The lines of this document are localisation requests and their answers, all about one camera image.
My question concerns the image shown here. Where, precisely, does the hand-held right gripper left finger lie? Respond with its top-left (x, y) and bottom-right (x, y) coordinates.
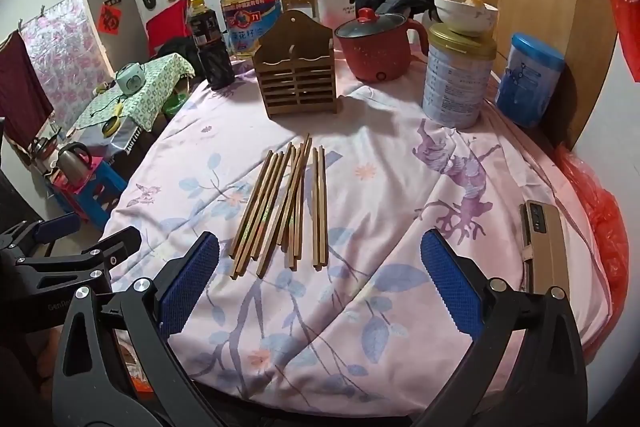
top-left (52, 231), bottom-right (226, 427)

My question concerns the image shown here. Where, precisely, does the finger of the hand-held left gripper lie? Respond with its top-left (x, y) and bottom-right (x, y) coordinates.
top-left (14, 226), bottom-right (142, 295)
top-left (0, 212), bottom-right (82, 260)

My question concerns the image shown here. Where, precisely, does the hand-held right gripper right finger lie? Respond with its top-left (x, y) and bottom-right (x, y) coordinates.
top-left (421, 229), bottom-right (588, 427)

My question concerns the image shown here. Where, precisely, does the bunch of wooden chopsticks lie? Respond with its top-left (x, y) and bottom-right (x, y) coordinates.
top-left (228, 133), bottom-right (328, 280)

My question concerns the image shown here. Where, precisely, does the wooden chopstick holder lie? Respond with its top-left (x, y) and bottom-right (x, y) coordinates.
top-left (251, 11), bottom-right (338, 120)

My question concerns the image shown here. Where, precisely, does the pink plastic stool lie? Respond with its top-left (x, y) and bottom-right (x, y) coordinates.
top-left (52, 170), bottom-right (98, 197)

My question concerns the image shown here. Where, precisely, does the blue plastic stool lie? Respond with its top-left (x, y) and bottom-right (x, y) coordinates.
top-left (47, 160), bottom-right (128, 223)

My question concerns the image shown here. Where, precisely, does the metal kettle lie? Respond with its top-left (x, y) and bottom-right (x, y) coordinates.
top-left (55, 142), bottom-right (93, 178)

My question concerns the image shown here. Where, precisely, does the phone in tan case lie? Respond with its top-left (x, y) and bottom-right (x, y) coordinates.
top-left (519, 200), bottom-right (571, 295)

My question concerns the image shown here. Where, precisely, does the dark red hanging cloth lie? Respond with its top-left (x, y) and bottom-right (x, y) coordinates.
top-left (0, 30), bottom-right (55, 153)

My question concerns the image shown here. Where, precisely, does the green plastic bucket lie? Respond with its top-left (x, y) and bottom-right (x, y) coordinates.
top-left (162, 92), bottom-right (188, 115)

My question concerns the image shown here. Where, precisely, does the table with green cloth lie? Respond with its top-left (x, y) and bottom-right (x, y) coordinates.
top-left (75, 54), bottom-right (196, 130)

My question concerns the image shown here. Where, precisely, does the red plastic bag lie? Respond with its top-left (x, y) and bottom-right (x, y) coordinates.
top-left (552, 142), bottom-right (630, 348)

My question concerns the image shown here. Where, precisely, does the mint green rice cooker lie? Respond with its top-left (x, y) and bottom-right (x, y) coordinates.
top-left (115, 64), bottom-right (146, 94)

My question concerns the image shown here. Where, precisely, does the pink floral plastic curtain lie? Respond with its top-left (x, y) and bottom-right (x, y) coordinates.
top-left (20, 0), bottom-right (113, 133)

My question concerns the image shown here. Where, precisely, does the milk powder can gold lid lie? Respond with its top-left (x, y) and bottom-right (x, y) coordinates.
top-left (421, 23), bottom-right (497, 130)

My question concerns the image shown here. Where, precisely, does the black clothes pile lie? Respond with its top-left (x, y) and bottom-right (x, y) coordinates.
top-left (160, 38), bottom-right (201, 68)

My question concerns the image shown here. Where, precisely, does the dark soy sauce bottle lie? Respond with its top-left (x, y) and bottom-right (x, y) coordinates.
top-left (187, 0), bottom-right (236, 90)

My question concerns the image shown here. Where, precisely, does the red paper on door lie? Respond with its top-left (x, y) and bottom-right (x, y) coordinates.
top-left (99, 3), bottom-right (121, 35)

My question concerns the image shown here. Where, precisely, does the blue plastic canister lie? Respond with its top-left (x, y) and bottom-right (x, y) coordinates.
top-left (495, 33), bottom-right (566, 128)

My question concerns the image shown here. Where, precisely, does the red electric pot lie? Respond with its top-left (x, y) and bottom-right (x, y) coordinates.
top-left (336, 20), bottom-right (430, 83)

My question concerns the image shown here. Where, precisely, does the white bowl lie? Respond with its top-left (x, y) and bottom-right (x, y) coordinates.
top-left (433, 0), bottom-right (499, 37)

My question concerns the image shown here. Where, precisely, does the large cooking oil bottle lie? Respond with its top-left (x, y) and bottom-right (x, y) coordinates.
top-left (220, 0), bottom-right (281, 60)

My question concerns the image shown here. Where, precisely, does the round wooden board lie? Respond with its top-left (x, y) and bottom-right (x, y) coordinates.
top-left (432, 0), bottom-right (621, 148)

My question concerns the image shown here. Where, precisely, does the yellow handled small pan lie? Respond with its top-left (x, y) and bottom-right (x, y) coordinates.
top-left (102, 104), bottom-right (126, 133)

